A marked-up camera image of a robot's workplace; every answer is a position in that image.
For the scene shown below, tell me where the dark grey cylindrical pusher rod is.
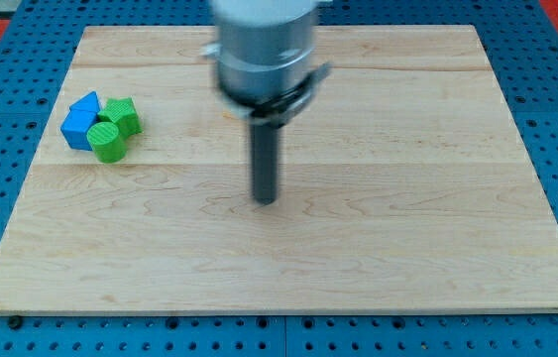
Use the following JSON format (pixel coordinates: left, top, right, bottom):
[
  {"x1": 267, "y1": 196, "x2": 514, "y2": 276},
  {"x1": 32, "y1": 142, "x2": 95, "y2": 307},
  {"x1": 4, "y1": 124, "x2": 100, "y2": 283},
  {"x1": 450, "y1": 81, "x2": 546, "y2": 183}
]
[{"x1": 249, "y1": 124, "x2": 280, "y2": 204}]

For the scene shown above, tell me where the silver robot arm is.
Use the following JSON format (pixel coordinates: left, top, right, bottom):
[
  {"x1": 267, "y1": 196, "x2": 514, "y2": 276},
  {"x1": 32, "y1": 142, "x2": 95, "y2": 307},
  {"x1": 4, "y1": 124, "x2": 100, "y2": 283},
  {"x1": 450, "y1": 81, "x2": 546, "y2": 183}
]
[{"x1": 204, "y1": 0, "x2": 330, "y2": 204}]

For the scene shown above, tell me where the green star block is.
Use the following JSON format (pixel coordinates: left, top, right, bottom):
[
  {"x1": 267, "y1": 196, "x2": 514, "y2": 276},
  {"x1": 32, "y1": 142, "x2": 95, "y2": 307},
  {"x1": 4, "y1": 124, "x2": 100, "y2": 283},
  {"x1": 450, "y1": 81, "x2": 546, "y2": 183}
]
[{"x1": 97, "y1": 97, "x2": 143, "y2": 139}]

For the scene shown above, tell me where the green cylinder block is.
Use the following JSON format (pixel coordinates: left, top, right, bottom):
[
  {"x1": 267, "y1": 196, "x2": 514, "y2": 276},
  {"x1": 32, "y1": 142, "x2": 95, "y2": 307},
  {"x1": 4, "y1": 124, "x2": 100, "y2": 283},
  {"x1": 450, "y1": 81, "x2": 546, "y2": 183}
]
[{"x1": 86, "y1": 122, "x2": 127, "y2": 164}]

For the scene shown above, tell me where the blue triangle block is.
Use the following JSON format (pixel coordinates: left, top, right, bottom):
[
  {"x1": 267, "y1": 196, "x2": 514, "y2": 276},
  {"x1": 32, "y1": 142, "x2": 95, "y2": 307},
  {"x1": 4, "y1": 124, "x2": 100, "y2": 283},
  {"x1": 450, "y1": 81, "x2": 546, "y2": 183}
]
[{"x1": 69, "y1": 91, "x2": 101, "y2": 113}]

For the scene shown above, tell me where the blue cube block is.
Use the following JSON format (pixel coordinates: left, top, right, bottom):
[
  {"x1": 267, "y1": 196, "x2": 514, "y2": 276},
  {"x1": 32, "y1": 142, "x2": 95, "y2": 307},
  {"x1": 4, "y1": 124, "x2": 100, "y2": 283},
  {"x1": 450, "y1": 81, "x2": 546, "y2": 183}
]
[{"x1": 60, "y1": 110, "x2": 97, "y2": 151}]

